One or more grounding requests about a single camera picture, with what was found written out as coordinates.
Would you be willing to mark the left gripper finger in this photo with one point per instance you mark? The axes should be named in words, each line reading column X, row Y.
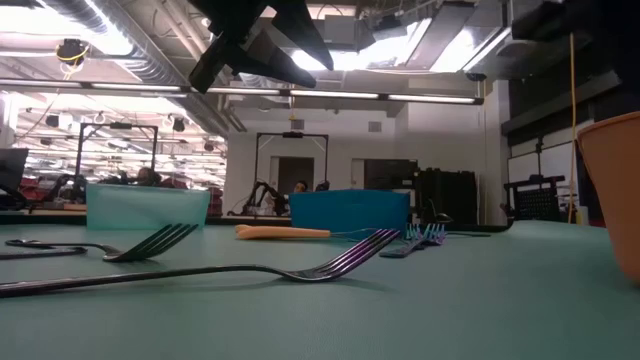
column 302, row 30
column 270, row 62

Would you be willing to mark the background black robot arm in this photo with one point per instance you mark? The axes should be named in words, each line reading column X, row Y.
column 260, row 186
column 62, row 180

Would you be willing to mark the grey ceiling unit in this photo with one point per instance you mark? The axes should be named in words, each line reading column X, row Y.
column 347, row 31

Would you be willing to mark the bright ceiling light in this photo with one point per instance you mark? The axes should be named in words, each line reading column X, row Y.
column 380, row 55

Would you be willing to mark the dark doorway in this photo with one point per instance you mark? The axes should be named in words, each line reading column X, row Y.
column 295, row 167

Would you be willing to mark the person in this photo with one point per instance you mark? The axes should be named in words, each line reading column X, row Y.
column 147, row 176
column 301, row 186

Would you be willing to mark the long LED light bar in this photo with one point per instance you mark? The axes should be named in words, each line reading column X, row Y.
column 115, row 86

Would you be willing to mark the whiteboard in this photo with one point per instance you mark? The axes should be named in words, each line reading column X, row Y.
column 555, row 160

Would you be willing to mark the dark window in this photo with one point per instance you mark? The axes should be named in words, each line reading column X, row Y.
column 390, row 175

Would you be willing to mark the blue plastic bin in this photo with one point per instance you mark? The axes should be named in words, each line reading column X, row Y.
column 350, row 210

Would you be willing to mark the orange plastic bin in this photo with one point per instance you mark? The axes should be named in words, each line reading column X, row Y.
column 615, row 200

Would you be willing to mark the translucent teal plastic bin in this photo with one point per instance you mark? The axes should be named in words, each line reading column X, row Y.
column 145, row 207

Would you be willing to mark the black perforated cart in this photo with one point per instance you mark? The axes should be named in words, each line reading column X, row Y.
column 537, row 204

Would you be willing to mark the black cabinet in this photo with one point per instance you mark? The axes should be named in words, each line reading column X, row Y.
column 450, row 195

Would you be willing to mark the wooden background table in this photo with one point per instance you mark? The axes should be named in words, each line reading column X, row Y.
column 55, row 207

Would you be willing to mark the dark monitor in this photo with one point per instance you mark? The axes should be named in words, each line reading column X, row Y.
column 12, row 167

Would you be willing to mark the green table mat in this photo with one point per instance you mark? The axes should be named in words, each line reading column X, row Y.
column 450, row 310

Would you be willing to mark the grey wall vent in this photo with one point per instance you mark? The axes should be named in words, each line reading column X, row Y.
column 297, row 124
column 375, row 126

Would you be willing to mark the black rig frame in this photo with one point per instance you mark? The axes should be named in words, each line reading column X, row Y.
column 292, row 134
column 120, row 125

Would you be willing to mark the black ceiling camera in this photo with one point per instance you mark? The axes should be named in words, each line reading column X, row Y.
column 476, row 77

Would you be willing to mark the silver ventilation duct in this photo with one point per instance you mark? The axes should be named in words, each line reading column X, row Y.
column 70, row 7

